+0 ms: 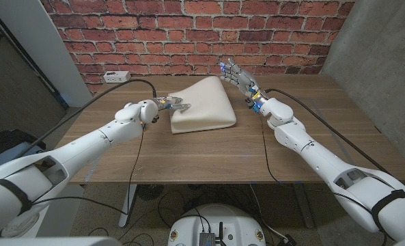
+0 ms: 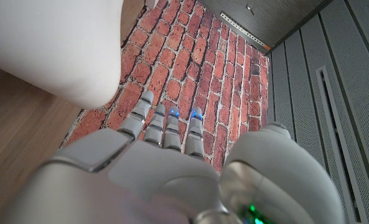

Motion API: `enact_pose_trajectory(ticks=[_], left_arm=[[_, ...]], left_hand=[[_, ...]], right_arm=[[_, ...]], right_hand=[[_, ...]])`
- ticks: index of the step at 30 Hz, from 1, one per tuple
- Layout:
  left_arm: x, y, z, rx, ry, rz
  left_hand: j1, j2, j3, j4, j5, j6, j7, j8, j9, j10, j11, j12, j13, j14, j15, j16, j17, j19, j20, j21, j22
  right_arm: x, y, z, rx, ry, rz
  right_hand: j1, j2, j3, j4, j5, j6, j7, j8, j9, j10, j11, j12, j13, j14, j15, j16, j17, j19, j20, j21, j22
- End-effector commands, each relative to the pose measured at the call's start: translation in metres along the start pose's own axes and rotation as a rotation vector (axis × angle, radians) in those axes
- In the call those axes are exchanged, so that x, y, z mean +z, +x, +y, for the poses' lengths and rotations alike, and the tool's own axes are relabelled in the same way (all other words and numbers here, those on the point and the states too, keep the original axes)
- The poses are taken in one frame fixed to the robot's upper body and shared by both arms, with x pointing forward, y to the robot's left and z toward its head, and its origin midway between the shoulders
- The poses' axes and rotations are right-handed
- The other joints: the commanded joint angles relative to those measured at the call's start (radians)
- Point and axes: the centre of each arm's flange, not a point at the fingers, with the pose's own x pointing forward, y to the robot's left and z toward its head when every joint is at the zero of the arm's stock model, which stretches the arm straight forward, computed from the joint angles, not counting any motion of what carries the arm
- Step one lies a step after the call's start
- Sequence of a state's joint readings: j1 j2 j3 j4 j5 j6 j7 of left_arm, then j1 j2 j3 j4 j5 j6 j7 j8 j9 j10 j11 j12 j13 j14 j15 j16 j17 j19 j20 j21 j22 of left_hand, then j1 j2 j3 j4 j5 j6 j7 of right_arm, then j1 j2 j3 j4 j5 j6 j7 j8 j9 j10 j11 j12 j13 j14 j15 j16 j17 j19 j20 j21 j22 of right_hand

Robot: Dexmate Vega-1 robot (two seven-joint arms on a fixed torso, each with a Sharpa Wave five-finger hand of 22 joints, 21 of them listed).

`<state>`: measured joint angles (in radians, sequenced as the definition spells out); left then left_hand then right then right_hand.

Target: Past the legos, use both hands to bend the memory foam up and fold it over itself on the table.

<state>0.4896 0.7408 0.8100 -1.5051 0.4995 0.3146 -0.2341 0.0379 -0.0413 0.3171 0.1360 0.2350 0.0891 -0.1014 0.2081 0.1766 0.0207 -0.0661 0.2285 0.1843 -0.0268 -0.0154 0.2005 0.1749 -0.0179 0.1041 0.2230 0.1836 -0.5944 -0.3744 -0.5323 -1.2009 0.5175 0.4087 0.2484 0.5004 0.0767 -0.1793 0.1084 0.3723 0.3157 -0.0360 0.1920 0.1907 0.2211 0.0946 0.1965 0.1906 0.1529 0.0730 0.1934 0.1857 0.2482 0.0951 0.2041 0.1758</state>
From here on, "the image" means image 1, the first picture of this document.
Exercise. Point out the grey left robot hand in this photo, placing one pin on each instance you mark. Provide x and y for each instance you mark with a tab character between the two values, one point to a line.
169	102

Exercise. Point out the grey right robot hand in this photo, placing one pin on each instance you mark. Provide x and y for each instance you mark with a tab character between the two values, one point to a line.
239	78

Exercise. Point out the beige cloth sheet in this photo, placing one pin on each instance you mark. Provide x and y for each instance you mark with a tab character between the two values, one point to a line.
202	106

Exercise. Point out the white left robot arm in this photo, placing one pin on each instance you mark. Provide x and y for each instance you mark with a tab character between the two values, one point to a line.
69	160

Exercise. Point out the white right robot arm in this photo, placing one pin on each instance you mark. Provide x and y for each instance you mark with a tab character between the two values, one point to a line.
325	160

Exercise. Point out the white power strip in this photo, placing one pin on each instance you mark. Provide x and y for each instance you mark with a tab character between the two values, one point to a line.
116	77

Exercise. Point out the red brick print backdrop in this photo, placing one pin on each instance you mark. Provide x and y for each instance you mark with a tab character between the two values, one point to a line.
188	34

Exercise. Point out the black floor fan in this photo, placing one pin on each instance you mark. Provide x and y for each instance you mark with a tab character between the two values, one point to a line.
150	191

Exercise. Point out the white table leg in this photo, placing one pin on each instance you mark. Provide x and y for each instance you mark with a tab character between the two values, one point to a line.
127	212

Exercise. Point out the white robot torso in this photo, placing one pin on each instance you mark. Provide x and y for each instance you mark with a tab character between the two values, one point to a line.
222	218

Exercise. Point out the small grey electronics box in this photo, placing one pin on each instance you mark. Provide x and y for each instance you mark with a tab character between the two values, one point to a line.
207	239

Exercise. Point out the grey table leg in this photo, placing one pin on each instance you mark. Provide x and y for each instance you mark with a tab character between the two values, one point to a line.
304	208

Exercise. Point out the black floor plug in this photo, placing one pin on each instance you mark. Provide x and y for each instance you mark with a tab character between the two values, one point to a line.
287	240

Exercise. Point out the black cloth bundle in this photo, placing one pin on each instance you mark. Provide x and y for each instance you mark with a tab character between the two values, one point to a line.
4	140

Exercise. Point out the white sneaker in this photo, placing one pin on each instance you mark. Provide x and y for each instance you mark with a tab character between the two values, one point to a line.
17	229

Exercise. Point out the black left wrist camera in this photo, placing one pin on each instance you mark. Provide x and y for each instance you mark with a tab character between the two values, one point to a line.
155	119

